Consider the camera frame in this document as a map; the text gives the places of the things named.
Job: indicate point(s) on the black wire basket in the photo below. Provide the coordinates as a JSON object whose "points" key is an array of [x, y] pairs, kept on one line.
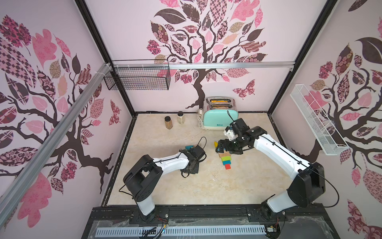
{"points": [[141, 74]]}

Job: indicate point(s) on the green block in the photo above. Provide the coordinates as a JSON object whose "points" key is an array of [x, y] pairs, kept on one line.
{"points": [[226, 158]]}

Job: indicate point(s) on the white wire shelf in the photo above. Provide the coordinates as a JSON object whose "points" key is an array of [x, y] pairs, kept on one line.
{"points": [[327, 135]]}

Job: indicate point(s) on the brown spice jar black lid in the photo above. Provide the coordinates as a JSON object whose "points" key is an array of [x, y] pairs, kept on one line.
{"points": [[168, 122]]}

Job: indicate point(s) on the natural wood plank block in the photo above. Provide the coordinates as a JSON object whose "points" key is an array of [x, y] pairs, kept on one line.
{"points": [[225, 154]]}

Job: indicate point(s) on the mint green toaster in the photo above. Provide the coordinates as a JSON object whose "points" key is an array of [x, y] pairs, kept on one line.
{"points": [[219, 112]]}

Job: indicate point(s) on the white cable duct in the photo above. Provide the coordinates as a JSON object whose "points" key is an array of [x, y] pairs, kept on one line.
{"points": [[180, 231]]}

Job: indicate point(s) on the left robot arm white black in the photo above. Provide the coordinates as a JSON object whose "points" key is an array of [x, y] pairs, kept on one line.
{"points": [[144, 176]]}

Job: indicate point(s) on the aluminium rail back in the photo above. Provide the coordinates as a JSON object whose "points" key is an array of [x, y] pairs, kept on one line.
{"points": [[236, 65]]}

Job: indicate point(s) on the aluminium rail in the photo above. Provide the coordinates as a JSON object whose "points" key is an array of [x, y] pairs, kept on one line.
{"points": [[21, 184], [236, 65]]}

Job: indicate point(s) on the beige spice jar black lid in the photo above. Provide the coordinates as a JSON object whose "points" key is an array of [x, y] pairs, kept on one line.
{"points": [[180, 117]]}

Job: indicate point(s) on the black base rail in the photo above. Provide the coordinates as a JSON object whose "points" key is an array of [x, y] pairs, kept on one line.
{"points": [[252, 212]]}

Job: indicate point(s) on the aluminium rail left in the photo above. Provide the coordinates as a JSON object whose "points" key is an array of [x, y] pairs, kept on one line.
{"points": [[21, 184]]}

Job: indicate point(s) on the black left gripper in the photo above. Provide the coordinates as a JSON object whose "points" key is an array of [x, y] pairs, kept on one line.
{"points": [[195, 171]]}

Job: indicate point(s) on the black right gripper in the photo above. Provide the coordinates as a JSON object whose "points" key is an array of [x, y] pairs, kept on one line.
{"points": [[226, 145]]}

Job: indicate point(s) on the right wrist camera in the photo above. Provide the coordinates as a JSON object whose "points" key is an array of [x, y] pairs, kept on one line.
{"points": [[230, 134]]}

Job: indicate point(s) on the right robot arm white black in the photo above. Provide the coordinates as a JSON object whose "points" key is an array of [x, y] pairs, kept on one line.
{"points": [[308, 181]]}

